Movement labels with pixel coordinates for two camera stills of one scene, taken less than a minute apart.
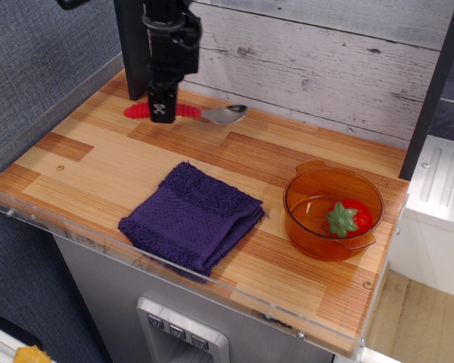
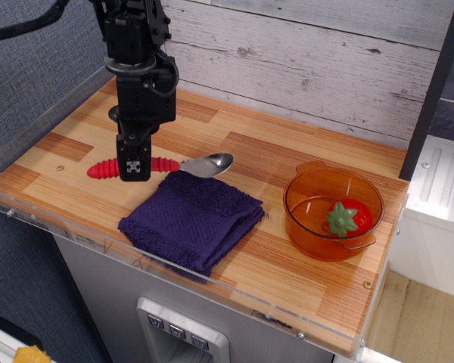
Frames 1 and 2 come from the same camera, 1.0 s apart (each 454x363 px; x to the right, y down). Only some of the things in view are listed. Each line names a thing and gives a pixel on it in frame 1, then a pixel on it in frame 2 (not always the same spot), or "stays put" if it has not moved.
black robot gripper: (173, 44) to (147, 87)
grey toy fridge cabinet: (110, 287) stays put
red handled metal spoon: (219, 116) to (194, 168)
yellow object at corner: (31, 355) stays put
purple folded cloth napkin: (193, 221) stays put
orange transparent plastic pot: (331, 215) stays put
